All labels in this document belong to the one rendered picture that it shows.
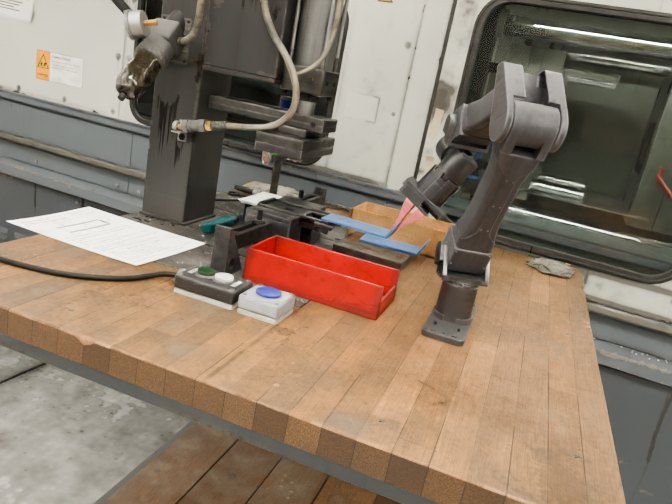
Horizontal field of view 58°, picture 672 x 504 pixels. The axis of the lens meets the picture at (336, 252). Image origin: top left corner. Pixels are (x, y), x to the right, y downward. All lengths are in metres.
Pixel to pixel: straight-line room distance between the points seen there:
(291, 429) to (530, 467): 0.27
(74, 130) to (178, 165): 1.19
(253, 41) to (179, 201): 0.37
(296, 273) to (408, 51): 0.99
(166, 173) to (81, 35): 1.21
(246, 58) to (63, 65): 1.39
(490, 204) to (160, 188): 0.73
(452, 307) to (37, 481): 1.41
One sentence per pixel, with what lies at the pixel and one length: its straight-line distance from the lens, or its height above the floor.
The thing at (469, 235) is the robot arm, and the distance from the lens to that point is 1.00.
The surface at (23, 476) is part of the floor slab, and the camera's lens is 2.07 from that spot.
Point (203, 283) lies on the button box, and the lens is 0.95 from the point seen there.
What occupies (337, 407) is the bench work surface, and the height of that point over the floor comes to 0.90.
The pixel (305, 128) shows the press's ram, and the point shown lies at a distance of 1.22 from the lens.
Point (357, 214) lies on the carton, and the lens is 1.48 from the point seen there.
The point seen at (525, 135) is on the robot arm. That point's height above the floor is 1.24.
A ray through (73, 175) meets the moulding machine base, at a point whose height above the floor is 0.72.
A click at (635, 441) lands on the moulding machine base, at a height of 0.46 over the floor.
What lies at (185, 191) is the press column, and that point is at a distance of 1.33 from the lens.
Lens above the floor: 1.27
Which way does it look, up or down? 16 degrees down
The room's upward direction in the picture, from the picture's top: 11 degrees clockwise
